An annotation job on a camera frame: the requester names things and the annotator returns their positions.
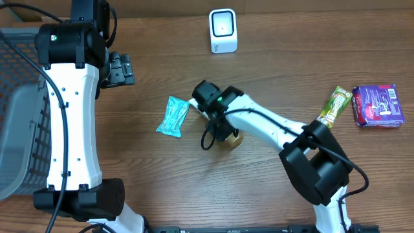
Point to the grey plastic mesh basket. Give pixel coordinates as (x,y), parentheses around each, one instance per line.
(25,126)

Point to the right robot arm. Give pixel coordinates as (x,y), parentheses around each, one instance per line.
(316,165)

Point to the teal wet wipes pack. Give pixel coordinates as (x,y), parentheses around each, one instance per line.
(176,111)

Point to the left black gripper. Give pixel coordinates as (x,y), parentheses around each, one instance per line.
(122,69)

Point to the green yellow snack pouch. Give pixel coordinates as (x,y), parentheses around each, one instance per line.
(334,106)

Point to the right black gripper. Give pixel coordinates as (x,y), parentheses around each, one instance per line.
(218,131)

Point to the purple sanitary pad pack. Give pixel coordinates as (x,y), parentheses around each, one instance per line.
(377,106)

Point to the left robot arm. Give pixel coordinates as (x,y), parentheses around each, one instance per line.
(77,63)

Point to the white barcode scanner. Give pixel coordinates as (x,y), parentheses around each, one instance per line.
(223,31)

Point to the white cream tube gold cap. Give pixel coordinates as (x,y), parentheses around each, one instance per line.
(233,139)

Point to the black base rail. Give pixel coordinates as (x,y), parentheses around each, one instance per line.
(289,229)

